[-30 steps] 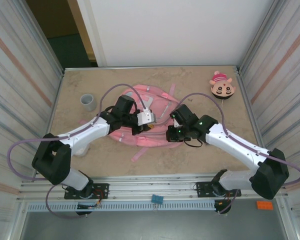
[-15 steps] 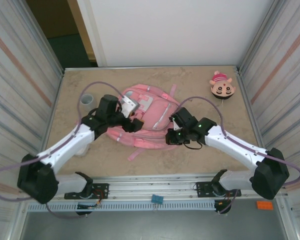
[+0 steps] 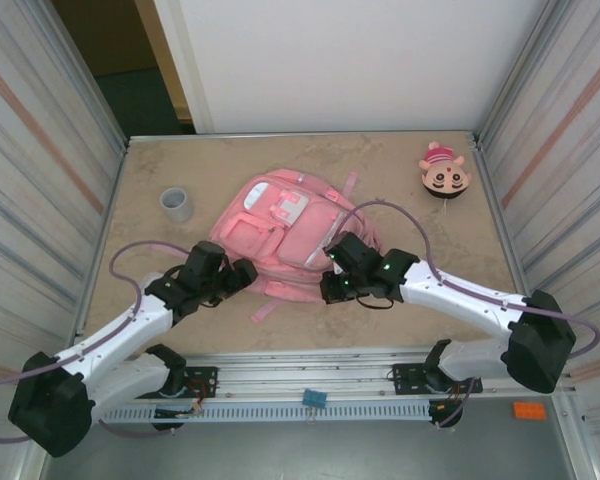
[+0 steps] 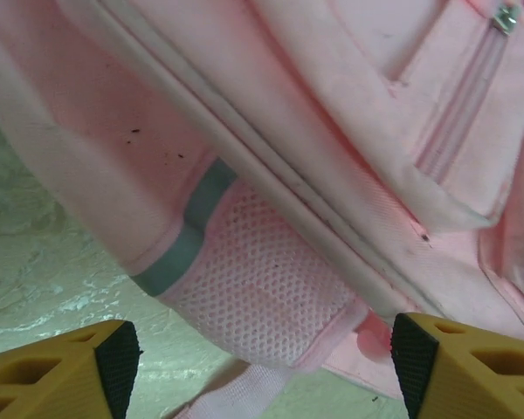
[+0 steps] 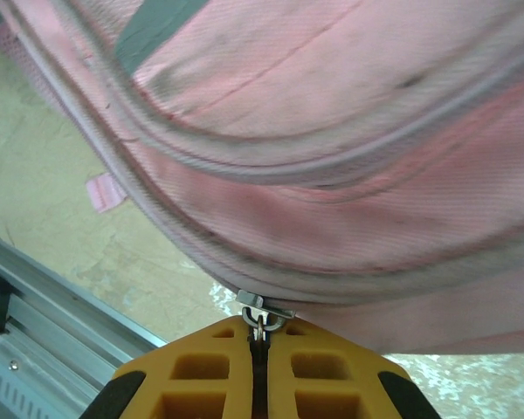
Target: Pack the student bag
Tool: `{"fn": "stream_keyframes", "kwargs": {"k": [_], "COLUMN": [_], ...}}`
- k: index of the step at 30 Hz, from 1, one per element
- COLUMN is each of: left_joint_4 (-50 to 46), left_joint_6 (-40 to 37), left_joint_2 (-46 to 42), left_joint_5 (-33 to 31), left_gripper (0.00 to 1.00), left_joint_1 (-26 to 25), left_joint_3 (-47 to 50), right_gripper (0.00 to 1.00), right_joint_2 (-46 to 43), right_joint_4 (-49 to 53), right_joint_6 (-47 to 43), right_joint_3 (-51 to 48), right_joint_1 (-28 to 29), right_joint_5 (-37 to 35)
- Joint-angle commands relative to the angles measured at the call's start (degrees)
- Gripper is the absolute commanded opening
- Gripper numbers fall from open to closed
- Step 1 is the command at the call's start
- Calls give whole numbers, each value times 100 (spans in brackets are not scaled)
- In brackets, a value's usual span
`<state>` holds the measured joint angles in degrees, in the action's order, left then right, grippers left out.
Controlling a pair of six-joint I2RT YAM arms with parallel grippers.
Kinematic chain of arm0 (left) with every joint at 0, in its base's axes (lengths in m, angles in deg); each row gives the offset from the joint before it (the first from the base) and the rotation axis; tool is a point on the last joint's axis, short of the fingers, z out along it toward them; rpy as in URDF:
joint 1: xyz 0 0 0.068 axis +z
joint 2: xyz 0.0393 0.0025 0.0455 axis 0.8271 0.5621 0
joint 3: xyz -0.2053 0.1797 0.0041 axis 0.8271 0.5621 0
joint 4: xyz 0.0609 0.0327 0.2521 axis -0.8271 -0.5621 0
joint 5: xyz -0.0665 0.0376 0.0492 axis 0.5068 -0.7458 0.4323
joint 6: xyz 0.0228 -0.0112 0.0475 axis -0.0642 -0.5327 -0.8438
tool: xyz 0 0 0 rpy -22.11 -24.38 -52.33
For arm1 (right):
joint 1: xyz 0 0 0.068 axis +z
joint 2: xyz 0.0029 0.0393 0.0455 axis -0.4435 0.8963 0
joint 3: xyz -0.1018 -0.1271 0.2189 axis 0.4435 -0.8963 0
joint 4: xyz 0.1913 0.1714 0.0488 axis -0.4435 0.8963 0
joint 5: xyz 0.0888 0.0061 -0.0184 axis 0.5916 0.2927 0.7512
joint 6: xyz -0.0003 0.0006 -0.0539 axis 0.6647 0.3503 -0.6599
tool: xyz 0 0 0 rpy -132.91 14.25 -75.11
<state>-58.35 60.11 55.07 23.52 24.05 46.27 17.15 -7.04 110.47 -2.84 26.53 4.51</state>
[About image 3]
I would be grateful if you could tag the aluminium mounting rail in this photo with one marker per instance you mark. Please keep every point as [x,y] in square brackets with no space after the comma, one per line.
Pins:
[300,372]

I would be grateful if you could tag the orange plastic block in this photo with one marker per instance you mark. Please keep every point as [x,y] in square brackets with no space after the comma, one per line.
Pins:
[529,410]

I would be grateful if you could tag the pink student backpack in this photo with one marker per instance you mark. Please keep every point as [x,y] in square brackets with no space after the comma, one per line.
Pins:
[300,240]

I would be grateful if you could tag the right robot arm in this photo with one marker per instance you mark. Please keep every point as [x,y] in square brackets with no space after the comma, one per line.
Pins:
[460,295]

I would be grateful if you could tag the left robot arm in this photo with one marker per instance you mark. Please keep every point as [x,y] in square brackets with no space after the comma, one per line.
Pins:
[115,330]

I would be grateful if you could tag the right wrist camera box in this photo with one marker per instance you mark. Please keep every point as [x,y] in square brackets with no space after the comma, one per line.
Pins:
[337,268]

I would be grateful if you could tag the black round table clamp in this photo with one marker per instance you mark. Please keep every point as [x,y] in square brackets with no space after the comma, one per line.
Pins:
[167,426]
[450,420]

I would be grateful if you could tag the grey plastic cup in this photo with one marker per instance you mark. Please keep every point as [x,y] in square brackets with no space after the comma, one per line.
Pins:
[175,202]

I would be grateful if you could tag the blue binder clip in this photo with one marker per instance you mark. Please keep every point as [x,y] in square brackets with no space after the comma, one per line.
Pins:
[314,397]

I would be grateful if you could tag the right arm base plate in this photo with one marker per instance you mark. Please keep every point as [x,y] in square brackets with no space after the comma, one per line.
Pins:
[405,377]

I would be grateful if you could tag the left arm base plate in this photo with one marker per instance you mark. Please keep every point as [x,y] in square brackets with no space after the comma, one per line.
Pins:
[205,382]

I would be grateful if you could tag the pink cartoon plush toy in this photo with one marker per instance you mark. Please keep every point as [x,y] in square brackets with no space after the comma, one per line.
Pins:
[447,180]

